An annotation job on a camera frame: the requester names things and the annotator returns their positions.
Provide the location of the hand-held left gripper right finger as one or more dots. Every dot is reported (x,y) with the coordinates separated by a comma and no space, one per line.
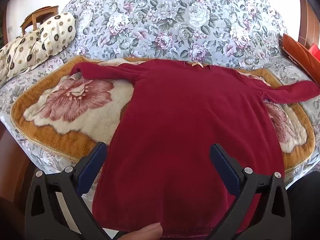
(225,167)

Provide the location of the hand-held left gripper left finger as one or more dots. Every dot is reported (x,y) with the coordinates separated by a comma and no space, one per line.
(93,163)

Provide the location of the dark red sweater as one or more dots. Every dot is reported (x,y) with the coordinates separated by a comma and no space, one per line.
(187,120)

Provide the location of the person's left hand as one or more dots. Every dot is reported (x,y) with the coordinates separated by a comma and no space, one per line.
(147,231)

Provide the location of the orange floral plush blanket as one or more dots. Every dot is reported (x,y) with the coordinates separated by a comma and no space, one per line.
(75,105)

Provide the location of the cream patterned pillow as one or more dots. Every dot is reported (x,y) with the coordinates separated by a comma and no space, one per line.
(58,31)
(22,52)

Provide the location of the orange cushion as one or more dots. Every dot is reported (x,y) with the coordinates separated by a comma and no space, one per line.
(298,55)

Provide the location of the small red object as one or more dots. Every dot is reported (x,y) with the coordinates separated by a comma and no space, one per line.
(314,51)

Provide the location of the grey floral bedsheet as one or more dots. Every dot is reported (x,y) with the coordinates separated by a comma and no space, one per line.
(162,30)

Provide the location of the wooden side table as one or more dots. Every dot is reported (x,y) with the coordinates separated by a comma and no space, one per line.
(37,17)

